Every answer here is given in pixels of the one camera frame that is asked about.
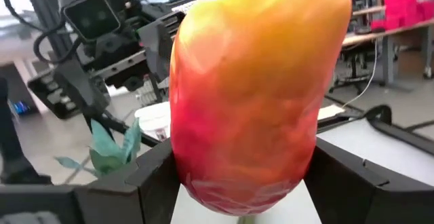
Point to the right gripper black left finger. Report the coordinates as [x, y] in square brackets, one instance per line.
[146, 197]

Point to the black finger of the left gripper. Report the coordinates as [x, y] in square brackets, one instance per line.
[161, 44]

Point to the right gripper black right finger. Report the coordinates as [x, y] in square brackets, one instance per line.
[356, 197]

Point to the red and yellow mango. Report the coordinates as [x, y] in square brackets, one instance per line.
[254, 98]

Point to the teal leafed artificial plant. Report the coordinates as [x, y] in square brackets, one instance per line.
[105, 152]

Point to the white plant pot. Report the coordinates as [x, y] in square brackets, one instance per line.
[154, 118]

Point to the black office chair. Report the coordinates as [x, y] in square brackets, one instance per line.
[354, 68]

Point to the stack of red bins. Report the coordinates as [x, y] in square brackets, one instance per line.
[403, 8]

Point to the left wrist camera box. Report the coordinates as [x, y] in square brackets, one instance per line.
[89, 17]

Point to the black table frame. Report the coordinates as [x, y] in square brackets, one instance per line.
[407, 137]

